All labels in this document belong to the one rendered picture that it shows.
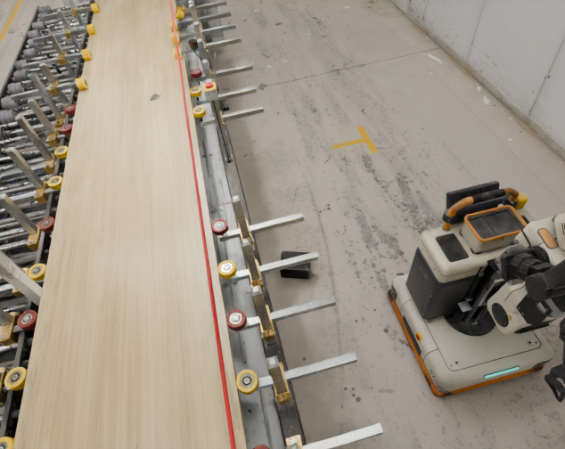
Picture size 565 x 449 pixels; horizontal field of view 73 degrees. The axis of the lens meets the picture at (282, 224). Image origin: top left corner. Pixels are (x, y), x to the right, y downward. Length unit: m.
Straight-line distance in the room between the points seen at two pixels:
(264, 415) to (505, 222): 1.33
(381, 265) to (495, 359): 0.91
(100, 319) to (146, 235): 0.44
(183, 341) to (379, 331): 1.33
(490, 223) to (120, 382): 1.66
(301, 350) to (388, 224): 1.16
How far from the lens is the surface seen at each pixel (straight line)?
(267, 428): 1.74
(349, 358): 1.56
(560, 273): 1.31
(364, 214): 3.04
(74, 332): 1.84
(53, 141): 2.95
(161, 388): 1.58
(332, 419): 2.36
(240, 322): 1.58
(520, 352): 2.38
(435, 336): 2.28
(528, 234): 1.54
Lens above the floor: 2.31
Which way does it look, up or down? 51 degrees down
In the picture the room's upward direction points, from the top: 9 degrees counter-clockwise
